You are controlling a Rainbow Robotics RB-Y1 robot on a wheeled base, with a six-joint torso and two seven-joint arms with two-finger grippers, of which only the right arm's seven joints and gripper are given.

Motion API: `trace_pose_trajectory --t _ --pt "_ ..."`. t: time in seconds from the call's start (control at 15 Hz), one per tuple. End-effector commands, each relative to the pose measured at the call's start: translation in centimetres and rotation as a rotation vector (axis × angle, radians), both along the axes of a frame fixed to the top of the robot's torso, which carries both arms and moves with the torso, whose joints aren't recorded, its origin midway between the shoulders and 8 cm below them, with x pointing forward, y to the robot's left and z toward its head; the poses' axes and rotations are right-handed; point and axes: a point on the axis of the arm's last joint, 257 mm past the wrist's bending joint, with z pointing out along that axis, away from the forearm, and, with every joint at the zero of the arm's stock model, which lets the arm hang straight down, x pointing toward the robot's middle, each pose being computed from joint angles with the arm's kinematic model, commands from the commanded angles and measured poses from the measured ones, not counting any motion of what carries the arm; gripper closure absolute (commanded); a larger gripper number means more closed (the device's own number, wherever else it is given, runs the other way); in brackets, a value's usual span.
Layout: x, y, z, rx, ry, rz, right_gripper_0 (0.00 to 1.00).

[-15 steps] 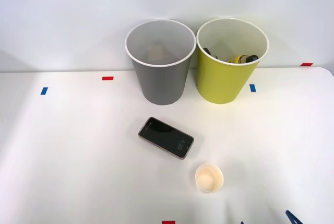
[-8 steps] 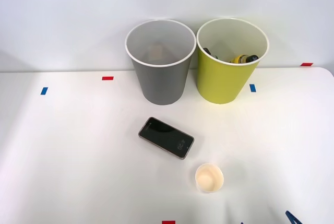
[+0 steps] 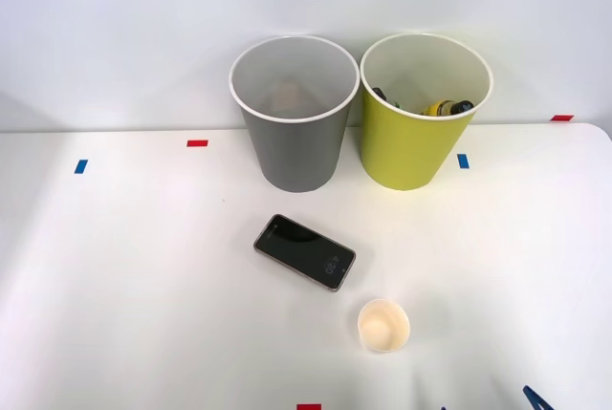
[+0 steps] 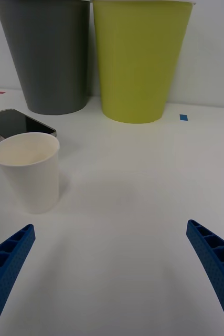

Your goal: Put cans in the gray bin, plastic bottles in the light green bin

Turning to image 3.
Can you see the black smartphone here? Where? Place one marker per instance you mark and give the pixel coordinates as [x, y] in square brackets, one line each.
[303, 252]

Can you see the yellow-green plastic waste bin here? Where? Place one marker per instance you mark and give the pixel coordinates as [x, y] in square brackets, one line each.
[406, 152]

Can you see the yellow bottle with black cap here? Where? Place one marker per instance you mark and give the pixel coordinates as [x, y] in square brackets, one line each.
[442, 107]

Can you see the small cream paper cup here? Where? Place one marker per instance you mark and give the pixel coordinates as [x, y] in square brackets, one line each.
[384, 326]

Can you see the grey plastic waste bin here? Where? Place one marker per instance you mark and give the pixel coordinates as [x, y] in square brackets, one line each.
[296, 152]

